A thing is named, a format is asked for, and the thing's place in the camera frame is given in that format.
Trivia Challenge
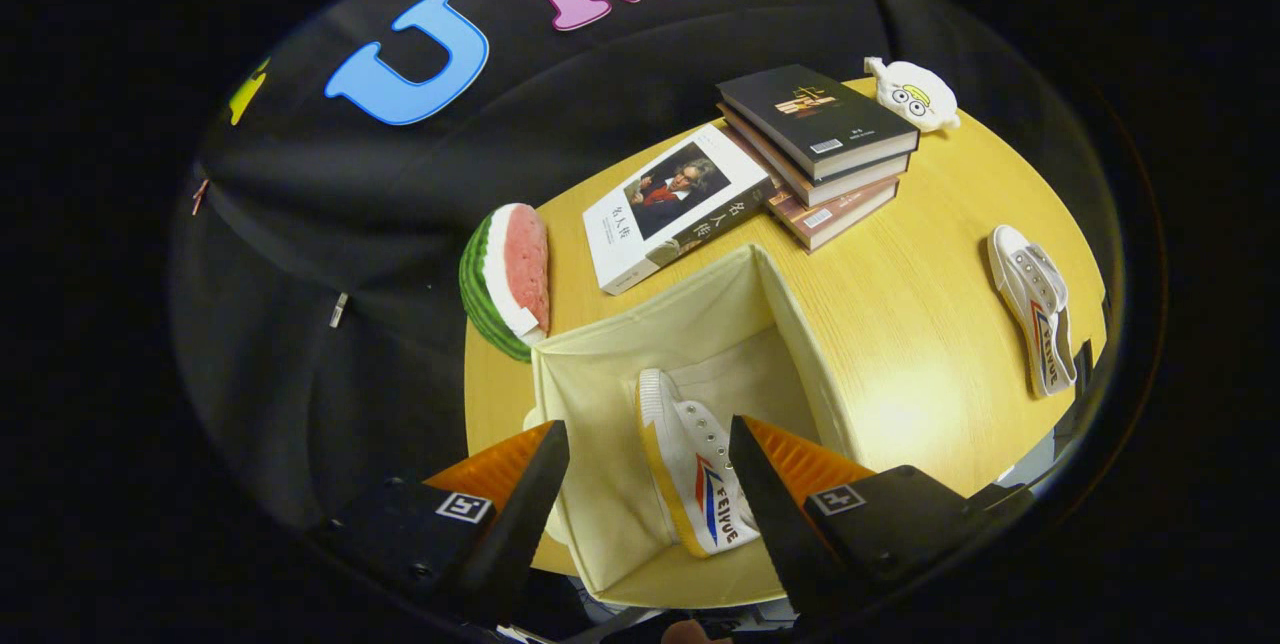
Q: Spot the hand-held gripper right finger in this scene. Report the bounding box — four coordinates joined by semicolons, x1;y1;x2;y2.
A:
728;414;1036;625

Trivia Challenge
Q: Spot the watermelon slice toy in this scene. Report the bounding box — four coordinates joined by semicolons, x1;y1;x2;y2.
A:
459;203;552;364

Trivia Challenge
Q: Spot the white plush toy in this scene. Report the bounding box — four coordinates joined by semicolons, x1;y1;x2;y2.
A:
864;56;961;134

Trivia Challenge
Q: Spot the cream fabric storage box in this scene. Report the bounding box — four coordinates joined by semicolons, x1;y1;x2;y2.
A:
522;244;861;610

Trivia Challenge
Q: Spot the white canvas shoe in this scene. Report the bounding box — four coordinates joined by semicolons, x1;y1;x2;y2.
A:
987;224;1079;398
636;368;761;559

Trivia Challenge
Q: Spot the dark brown book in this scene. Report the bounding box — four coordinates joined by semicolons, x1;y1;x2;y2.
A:
718;104;911;208

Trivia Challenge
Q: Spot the white portrait cover book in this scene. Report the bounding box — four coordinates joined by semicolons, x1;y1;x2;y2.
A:
582;123;776;297

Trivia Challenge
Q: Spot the black backdrop cloth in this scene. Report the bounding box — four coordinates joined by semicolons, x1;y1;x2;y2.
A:
170;0;1121;535

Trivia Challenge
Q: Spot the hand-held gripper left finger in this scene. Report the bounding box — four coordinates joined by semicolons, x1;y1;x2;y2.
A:
310;419;571;630

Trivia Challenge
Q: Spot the black book with gold print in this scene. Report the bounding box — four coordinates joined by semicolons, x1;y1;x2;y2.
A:
716;64;921;181

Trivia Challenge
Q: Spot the reddish brown book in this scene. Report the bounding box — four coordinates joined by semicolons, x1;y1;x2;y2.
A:
725;129;901;253

